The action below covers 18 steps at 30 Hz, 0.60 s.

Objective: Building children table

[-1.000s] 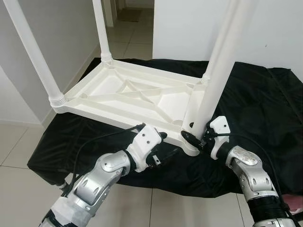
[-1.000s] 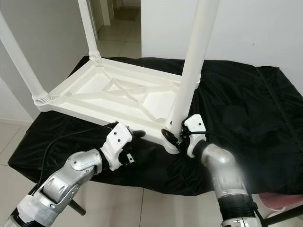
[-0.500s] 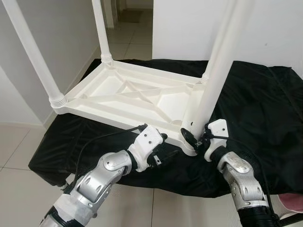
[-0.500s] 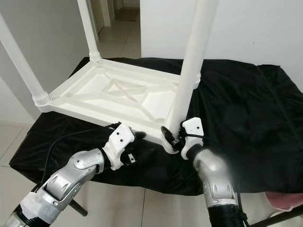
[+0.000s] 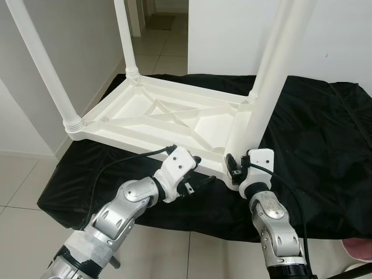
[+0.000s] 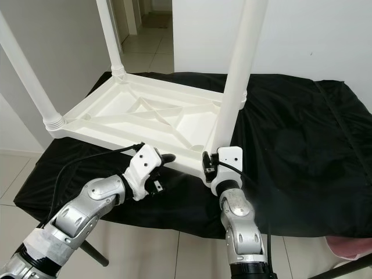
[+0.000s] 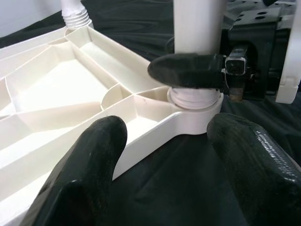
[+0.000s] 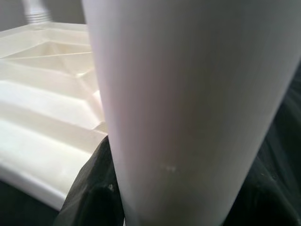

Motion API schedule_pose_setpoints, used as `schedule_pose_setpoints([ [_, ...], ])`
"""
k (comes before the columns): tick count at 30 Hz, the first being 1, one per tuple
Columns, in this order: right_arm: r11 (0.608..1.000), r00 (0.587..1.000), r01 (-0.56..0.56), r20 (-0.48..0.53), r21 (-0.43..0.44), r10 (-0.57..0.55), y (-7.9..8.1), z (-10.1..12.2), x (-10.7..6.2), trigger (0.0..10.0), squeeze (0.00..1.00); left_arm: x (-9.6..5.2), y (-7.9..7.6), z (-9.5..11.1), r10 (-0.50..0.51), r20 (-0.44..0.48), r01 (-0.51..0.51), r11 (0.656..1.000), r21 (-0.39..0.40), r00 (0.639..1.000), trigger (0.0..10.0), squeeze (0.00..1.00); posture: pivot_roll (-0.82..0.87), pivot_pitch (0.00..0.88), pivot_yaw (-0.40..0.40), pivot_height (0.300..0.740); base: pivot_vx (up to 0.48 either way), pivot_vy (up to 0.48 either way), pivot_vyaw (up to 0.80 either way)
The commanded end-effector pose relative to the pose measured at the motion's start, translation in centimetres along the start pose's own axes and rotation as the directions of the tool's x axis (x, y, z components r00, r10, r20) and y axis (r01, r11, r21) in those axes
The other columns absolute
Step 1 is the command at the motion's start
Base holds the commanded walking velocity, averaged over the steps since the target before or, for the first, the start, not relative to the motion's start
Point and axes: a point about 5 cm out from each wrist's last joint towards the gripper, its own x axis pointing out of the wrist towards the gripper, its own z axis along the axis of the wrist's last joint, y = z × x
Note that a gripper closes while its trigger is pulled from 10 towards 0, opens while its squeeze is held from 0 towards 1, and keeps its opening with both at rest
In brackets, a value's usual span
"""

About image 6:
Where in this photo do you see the white plastic table top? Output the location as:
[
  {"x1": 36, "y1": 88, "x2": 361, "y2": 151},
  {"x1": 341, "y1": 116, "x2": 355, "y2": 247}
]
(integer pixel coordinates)
[{"x1": 45, "y1": 73, "x2": 248, "y2": 181}]

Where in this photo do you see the white plastic table leg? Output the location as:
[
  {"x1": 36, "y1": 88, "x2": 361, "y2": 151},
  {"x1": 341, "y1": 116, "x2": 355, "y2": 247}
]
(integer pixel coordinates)
[
  {"x1": 96, "y1": 0, "x2": 127, "y2": 80},
  {"x1": 209, "y1": 0, "x2": 269, "y2": 160},
  {"x1": 0, "y1": 17, "x2": 65, "y2": 130}
]

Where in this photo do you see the pink round object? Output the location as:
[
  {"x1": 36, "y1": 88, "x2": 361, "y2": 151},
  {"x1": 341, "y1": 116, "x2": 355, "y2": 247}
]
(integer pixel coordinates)
[{"x1": 324, "y1": 235, "x2": 372, "y2": 260}]

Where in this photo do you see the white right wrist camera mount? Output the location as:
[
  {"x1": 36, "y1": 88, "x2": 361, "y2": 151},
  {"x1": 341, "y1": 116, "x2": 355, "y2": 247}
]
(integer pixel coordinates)
[{"x1": 209, "y1": 146, "x2": 244, "y2": 188}]

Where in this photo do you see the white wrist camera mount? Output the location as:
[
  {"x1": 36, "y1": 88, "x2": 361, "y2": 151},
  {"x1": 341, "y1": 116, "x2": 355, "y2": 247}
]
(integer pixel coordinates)
[
  {"x1": 209, "y1": 146, "x2": 244, "y2": 188},
  {"x1": 125, "y1": 144, "x2": 163, "y2": 202}
]

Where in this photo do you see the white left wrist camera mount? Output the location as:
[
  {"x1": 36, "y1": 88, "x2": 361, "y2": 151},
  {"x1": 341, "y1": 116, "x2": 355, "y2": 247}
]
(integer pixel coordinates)
[{"x1": 125, "y1": 144, "x2": 163, "y2": 202}]

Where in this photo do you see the white door frame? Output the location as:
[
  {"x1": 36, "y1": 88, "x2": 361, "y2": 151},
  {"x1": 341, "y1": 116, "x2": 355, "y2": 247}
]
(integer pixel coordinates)
[{"x1": 118, "y1": 0, "x2": 141, "y2": 38}]

